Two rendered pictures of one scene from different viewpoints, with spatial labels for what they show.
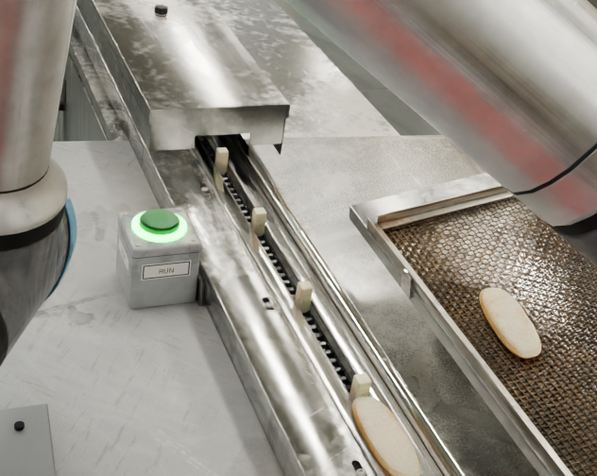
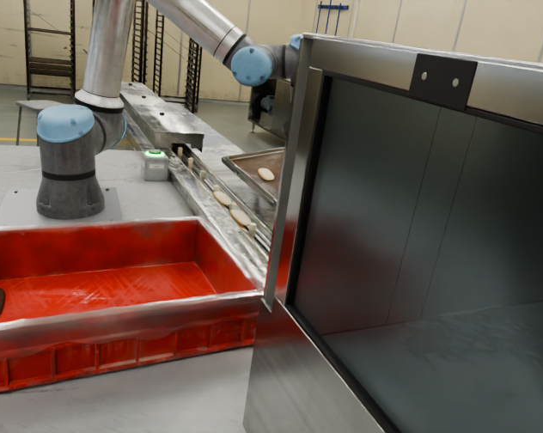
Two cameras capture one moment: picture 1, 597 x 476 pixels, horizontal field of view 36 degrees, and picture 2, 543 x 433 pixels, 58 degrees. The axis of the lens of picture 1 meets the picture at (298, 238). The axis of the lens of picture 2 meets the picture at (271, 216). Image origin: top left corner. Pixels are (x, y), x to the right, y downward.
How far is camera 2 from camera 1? 0.75 m
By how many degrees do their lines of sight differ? 12
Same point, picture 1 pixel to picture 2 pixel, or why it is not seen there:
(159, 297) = (154, 176)
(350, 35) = (177, 20)
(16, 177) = (110, 93)
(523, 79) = (208, 25)
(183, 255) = (162, 161)
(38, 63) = (117, 59)
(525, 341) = (269, 176)
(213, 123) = (177, 138)
